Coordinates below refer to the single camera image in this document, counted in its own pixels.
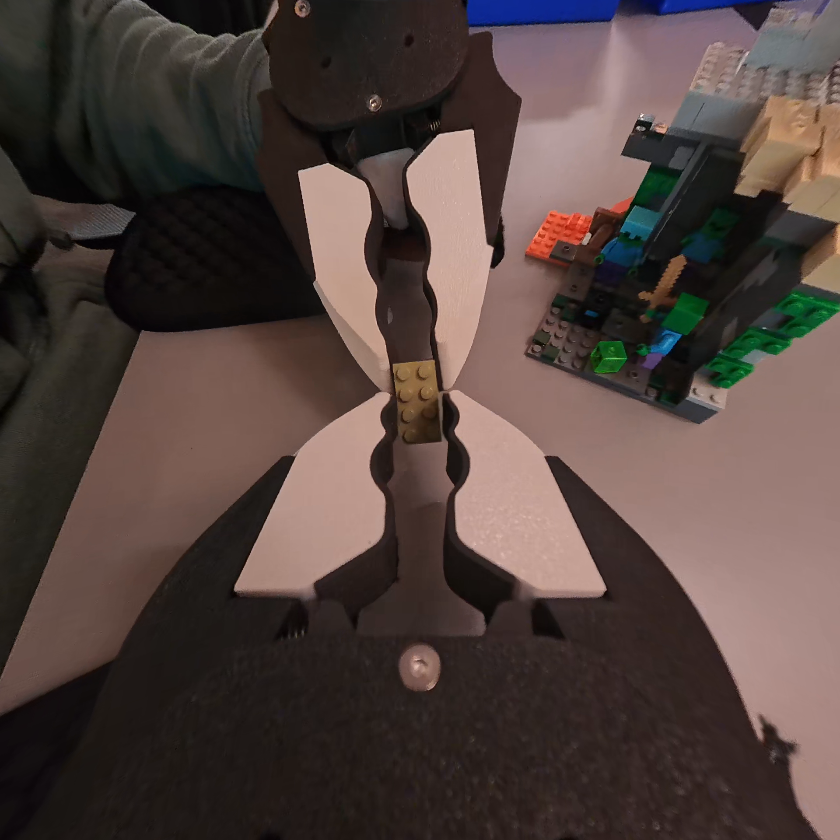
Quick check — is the olive green plate brick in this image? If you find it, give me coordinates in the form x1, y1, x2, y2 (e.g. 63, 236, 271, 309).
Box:
392, 360, 445, 445

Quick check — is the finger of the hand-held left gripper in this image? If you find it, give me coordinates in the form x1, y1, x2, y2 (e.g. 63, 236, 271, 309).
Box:
298, 163, 396, 395
406, 128, 493, 391

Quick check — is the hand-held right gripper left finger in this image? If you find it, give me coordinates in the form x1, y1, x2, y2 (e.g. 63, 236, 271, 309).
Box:
233, 392, 401, 601

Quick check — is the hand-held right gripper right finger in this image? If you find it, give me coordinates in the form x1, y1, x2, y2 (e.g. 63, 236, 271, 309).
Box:
443, 390, 609, 602

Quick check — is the person's left forearm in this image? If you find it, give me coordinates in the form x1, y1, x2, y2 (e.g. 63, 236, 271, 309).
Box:
0, 0, 274, 202

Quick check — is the toy brick model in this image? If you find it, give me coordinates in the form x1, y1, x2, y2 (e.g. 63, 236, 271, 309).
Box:
525, 0, 840, 425

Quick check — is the person's left hand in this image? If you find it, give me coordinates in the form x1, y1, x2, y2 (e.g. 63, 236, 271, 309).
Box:
382, 227, 425, 261

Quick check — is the blue plastic bin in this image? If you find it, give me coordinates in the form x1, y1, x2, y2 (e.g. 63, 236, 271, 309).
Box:
646, 0, 788, 15
468, 0, 622, 27

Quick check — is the grey desk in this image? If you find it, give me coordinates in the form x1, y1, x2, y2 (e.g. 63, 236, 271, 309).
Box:
0, 13, 840, 840

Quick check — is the grey webbing strap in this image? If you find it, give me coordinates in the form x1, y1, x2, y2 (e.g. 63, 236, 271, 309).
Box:
61, 202, 137, 242

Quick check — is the black chair armrest pad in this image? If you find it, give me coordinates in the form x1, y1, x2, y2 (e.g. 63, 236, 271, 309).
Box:
104, 184, 329, 333

